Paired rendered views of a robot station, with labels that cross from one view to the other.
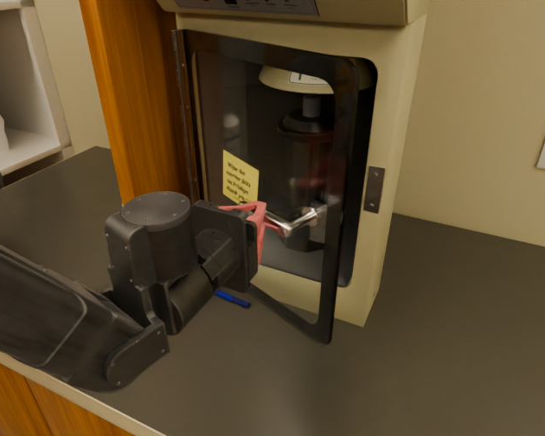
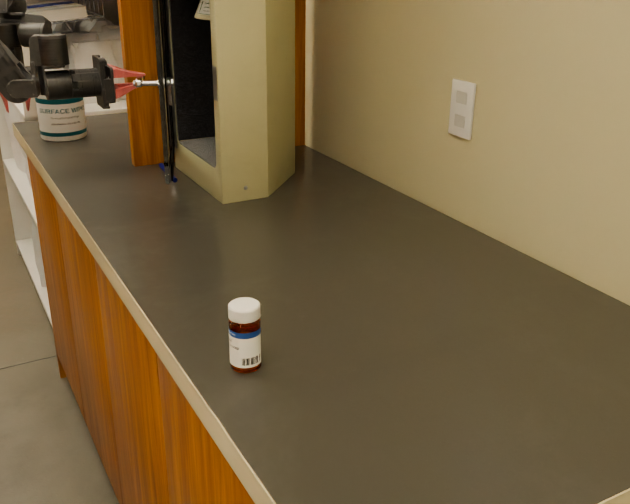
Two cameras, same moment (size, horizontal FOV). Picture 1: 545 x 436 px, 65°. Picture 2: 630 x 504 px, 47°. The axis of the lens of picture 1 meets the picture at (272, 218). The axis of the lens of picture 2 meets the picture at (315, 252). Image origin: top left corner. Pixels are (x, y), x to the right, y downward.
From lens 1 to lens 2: 1.32 m
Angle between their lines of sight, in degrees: 32
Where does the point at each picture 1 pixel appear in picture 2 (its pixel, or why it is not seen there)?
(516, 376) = (269, 240)
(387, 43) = not seen: outside the picture
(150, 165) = (145, 68)
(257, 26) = not seen: outside the picture
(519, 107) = (436, 73)
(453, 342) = (264, 222)
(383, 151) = (215, 55)
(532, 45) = (437, 16)
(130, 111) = (132, 27)
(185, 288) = (55, 76)
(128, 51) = not seen: outside the picture
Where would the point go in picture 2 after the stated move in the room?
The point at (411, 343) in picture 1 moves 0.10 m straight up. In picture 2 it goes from (237, 215) to (236, 169)
